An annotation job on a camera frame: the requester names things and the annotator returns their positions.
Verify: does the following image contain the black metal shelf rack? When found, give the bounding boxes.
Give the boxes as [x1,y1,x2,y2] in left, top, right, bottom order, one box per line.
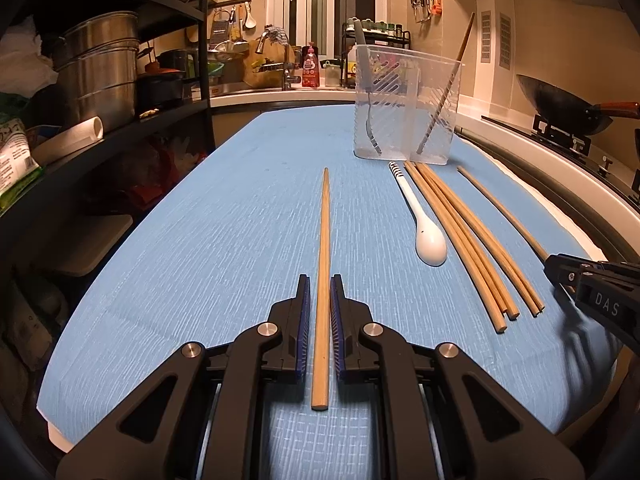
[0,0,216,281]

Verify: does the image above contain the green white packet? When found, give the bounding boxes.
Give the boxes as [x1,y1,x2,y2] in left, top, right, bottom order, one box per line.
[0,119,45,211]

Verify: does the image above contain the black wok red handle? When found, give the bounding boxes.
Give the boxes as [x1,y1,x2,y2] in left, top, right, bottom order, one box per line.
[516,74,640,137]

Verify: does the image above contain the wooden cutting board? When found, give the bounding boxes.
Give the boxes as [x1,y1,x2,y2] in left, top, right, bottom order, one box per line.
[242,39,287,89]

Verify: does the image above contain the blue table mat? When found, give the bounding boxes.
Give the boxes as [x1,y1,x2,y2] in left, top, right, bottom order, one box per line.
[37,102,631,436]

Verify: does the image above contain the white spoon striped handle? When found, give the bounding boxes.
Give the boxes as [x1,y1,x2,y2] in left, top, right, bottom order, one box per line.
[388,160,447,267]

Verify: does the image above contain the black cooking pot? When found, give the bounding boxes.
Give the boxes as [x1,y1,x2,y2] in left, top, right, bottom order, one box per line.
[136,71,187,109]

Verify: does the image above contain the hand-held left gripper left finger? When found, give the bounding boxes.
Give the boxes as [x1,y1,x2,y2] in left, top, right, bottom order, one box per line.
[56,275,311,480]

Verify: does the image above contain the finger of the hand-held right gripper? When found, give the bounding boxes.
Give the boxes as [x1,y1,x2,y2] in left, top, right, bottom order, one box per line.
[544,253,584,294]

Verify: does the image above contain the black spice rack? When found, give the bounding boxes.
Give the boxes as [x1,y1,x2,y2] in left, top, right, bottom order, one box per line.
[342,19,412,89]

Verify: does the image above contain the wooden chopstick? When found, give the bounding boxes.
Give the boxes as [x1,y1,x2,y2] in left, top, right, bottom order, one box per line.
[404,161,507,334]
[408,161,521,321]
[416,162,540,316]
[422,163,546,310]
[310,167,332,412]
[457,166,553,263]

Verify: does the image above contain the red detergent bottle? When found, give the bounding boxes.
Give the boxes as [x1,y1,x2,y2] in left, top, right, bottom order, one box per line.
[300,44,322,89]

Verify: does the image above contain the steel kitchen faucet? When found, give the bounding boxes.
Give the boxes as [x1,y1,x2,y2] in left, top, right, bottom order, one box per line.
[256,30,297,92]

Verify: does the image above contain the white plastic bag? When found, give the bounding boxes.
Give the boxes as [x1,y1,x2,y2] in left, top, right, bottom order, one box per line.
[0,22,60,96]

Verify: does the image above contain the large steel pot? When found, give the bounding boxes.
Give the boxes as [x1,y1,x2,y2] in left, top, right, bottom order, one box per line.
[57,45,140,128]
[52,10,142,72]

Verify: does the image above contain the black gas stove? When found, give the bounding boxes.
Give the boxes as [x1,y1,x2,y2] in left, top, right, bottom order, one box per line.
[480,112,640,241]

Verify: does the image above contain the patterned brown chopstick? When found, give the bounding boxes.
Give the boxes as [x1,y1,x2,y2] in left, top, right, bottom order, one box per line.
[415,11,477,156]

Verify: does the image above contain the white paper roll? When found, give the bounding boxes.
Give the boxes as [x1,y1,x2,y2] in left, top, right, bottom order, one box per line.
[30,116,104,167]

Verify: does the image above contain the steel grater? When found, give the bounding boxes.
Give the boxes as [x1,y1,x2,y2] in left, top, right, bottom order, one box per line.
[209,9,230,47]

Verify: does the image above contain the clear plastic utensil container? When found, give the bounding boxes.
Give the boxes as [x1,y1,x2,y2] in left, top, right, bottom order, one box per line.
[352,44,466,166]

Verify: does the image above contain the hanging kitchen tools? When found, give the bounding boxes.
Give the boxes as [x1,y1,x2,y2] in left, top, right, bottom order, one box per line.
[410,0,445,24]

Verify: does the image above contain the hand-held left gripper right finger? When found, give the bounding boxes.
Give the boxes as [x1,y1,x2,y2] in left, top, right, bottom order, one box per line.
[330,275,585,480]

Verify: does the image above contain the red bag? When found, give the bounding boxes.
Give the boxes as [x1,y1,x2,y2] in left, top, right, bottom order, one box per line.
[85,135,208,216]

